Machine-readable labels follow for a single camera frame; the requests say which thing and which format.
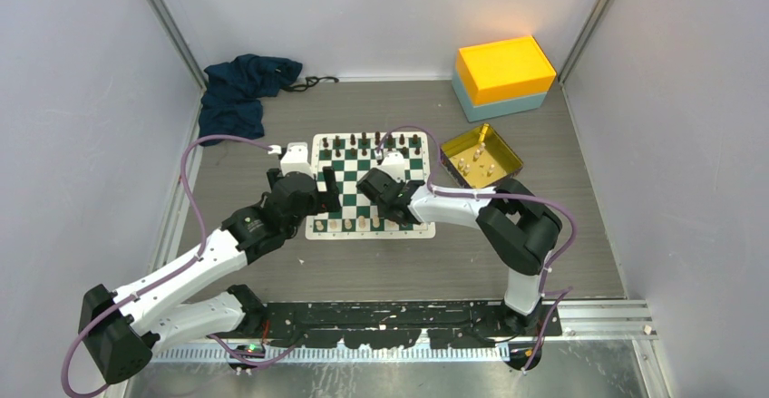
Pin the aluminium front rail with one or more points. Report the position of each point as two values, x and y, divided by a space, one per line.
421 353

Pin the green white chess board mat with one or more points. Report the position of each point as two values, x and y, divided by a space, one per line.
352 155

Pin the dark blue cloth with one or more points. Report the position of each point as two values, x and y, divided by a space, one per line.
231 103

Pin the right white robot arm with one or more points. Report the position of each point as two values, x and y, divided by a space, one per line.
521 228

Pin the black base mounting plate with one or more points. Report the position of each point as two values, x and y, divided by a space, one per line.
392 325

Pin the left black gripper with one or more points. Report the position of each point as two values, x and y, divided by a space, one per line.
326 201

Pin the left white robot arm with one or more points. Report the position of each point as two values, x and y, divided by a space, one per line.
123 329

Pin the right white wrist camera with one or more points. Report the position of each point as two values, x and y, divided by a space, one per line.
393 163

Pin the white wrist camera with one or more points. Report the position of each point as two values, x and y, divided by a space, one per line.
393 163
294 157

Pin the yellow box lid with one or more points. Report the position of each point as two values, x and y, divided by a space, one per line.
504 70

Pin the light blue box base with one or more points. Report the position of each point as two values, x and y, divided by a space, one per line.
491 110

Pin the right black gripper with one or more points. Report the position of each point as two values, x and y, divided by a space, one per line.
381 211

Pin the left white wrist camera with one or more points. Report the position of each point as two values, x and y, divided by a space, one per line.
294 157

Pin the gold metal tin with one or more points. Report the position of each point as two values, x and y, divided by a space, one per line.
479 158

